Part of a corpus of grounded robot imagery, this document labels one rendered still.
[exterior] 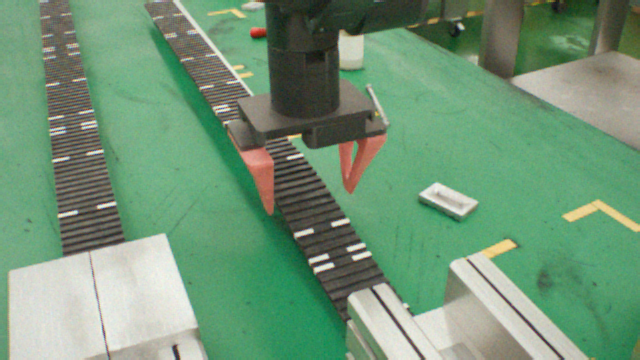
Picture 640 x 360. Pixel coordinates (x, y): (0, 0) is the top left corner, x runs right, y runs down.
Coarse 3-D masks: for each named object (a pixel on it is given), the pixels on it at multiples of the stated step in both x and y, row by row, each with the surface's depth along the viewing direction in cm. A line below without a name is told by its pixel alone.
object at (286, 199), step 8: (320, 184) 56; (280, 192) 55; (288, 192) 55; (296, 192) 55; (304, 192) 55; (312, 192) 55; (320, 192) 55; (328, 192) 55; (280, 200) 54; (288, 200) 54; (296, 200) 54; (304, 200) 54; (280, 208) 53
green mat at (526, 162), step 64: (0, 0) 119; (128, 0) 117; (192, 0) 116; (0, 64) 90; (128, 64) 89; (256, 64) 88; (384, 64) 88; (448, 64) 89; (0, 128) 72; (128, 128) 72; (192, 128) 72; (448, 128) 72; (512, 128) 72; (576, 128) 72; (0, 192) 60; (128, 192) 61; (192, 192) 61; (256, 192) 61; (384, 192) 61; (512, 192) 61; (576, 192) 61; (0, 256) 52; (192, 256) 52; (256, 256) 52; (384, 256) 52; (448, 256) 52; (512, 256) 52; (576, 256) 52; (0, 320) 46; (256, 320) 46; (320, 320) 46; (576, 320) 46
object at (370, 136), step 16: (320, 128) 48; (336, 128) 49; (352, 128) 50; (368, 128) 51; (384, 128) 51; (320, 144) 49; (336, 144) 50; (352, 144) 56; (368, 144) 51; (368, 160) 53; (352, 176) 55; (352, 192) 57
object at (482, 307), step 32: (480, 256) 39; (384, 288) 37; (448, 288) 40; (480, 288) 37; (512, 288) 37; (384, 320) 35; (416, 320) 40; (448, 320) 40; (480, 320) 37; (512, 320) 34; (544, 320) 34; (352, 352) 38; (384, 352) 33; (416, 352) 33; (448, 352) 36; (480, 352) 38; (512, 352) 34; (544, 352) 32; (576, 352) 32
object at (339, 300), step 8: (376, 280) 48; (384, 280) 48; (352, 288) 47; (360, 288) 47; (392, 288) 47; (328, 296) 47; (336, 296) 46; (344, 296) 46; (336, 304) 46; (344, 304) 46; (344, 312) 46
